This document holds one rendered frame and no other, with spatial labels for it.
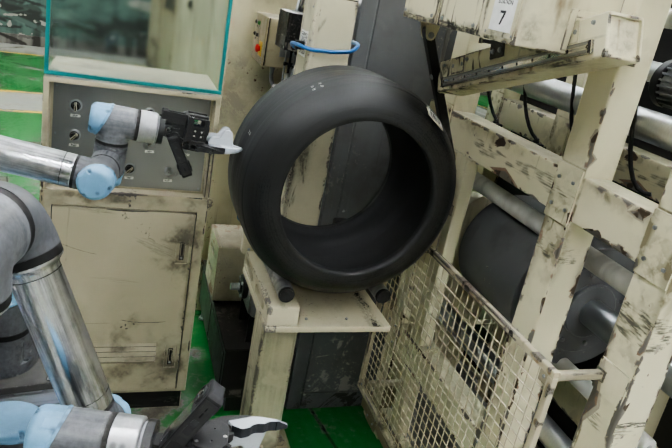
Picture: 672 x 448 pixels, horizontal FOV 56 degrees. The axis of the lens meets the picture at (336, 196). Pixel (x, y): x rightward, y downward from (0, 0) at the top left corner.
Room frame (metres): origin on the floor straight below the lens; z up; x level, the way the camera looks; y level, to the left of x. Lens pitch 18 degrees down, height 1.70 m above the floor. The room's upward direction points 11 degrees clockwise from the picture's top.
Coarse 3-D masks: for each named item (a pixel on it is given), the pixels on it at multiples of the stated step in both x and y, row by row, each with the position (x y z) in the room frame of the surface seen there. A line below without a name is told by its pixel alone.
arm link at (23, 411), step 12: (0, 408) 0.85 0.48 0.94; (12, 408) 0.85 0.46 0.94; (24, 408) 0.86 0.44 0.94; (36, 408) 0.87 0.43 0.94; (0, 420) 0.82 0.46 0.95; (12, 420) 0.82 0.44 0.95; (24, 420) 0.83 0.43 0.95; (0, 432) 0.79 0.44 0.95; (12, 432) 0.79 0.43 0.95; (24, 432) 0.80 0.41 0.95; (0, 444) 0.78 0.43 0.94; (12, 444) 0.78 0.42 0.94
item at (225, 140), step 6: (228, 132) 1.51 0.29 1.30; (210, 138) 1.49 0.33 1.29; (216, 138) 1.50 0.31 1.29; (222, 138) 1.50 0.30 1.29; (228, 138) 1.51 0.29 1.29; (210, 144) 1.49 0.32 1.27; (216, 144) 1.50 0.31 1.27; (222, 144) 1.50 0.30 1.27; (228, 144) 1.51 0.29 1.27; (228, 150) 1.50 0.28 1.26; (234, 150) 1.51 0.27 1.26; (240, 150) 1.53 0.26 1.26
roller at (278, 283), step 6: (264, 264) 1.67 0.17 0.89; (270, 270) 1.61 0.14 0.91; (270, 276) 1.59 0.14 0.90; (276, 276) 1.57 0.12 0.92; (276, 282) 1.54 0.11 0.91; (282, 282) 1.53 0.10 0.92; (288, 282) 1.54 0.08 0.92; (276, 288) 1.52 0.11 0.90; (282, 288) 1.50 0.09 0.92; (288, 288) 1.50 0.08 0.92; (282, 294) 1.50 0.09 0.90; (288, 294) 1.50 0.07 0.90; (294, 294) 1.51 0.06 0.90; (282, 300) 1.50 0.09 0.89; (288, 300) 1.50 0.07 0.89
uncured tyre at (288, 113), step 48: (288, 96) 1.55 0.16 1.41; (336, 96) 1.51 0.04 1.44; (384, 96) 1.55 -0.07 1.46; (240, 144) 1.57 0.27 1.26; (288, 144) 1.46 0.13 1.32; (432, 144) 1.59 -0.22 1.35; (240, 192) 1.48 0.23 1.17; (384, 192) 1.87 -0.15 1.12; (432, 192) 1.61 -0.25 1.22; (288, 240) 1.46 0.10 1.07; (336, 240) 1.82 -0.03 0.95; (384, 240) 1.79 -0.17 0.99; (432, 240) 1.62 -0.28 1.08; (336, 288) 1.53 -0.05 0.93
